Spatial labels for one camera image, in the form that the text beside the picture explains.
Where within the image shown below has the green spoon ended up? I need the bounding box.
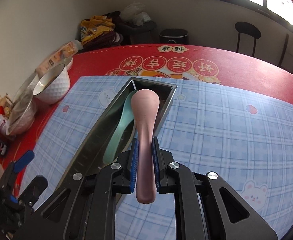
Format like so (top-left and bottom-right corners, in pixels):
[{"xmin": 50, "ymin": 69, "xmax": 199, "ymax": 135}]
[{"xmin": 103, "ymin": 90, "xmax": 137, "ymax": 165}]

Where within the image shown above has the pink spoon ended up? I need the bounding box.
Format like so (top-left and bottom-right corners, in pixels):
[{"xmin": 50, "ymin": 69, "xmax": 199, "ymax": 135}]
[{"xmin": 131, "ymin": 89, "xmax": 159, "ymax": 204}]

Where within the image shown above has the stainless steel utensil tray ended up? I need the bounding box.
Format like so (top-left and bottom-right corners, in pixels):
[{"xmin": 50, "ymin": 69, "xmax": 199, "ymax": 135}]
[{"xmin": 54, "ymin": 76, "xmax": 176, "ymax": 208}]

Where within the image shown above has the steel bowl with plastic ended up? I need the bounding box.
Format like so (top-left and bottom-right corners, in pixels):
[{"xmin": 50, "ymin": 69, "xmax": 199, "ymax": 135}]
[{"xmin": 6, "ymin": 72, "xmax": 39, "ymax": 136}]

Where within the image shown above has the white dimpled bowl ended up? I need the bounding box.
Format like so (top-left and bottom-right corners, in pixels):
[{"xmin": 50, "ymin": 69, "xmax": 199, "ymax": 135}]
[{"xmin": 33, "ymin": 63, "xmax": 71, "ymax": 105}]

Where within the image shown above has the blue plaid placemat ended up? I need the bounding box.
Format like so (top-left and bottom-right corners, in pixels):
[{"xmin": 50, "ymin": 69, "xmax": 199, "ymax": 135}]
[{"xmin": 21, "ymin": 76, "xmax": 293, "ymax": 238}]

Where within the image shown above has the snack package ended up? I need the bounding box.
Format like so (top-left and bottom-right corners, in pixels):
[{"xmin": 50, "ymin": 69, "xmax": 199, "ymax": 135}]
[{"xmin": 35, "ymin": 40, "xmax": 83, "ymax": 77}]

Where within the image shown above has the red printed table mat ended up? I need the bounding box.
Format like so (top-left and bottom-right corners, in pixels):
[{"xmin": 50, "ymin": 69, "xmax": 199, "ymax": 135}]
[{"xmin": 1, "ymin": 43, "xmax": 293, "ymax": 196}]

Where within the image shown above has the yellow and maroon clothes pile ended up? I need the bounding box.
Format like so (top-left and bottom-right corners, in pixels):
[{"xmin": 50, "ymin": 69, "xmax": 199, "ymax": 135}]
[{"xmin": 79, "ymin": 12, "xmax": 123, "ymax": 50}]

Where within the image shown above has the black round stool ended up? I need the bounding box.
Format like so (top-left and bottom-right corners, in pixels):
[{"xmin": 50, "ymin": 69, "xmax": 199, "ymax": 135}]
[{"xmin": 159, "ymin": 29, "xmax": 189, "ymax": 44}]

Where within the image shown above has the white plastic bag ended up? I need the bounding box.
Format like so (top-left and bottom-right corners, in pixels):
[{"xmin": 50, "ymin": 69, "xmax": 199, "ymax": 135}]
[{"xmin": 119, "ymin": 2, "xmax": 151, "ymax": 27}]

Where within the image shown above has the black round-back chair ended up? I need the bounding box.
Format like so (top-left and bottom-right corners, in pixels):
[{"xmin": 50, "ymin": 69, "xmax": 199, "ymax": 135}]
[{"xmin": 234, "ymin": 21, "xmax": 262, "ymax": 58}]

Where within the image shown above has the dark wooden chair frame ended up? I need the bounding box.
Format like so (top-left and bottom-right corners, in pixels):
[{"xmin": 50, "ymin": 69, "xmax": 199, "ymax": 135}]
[{"xmin": 278, "ymin": 34, "xmax": 293, "ymax": 72}]

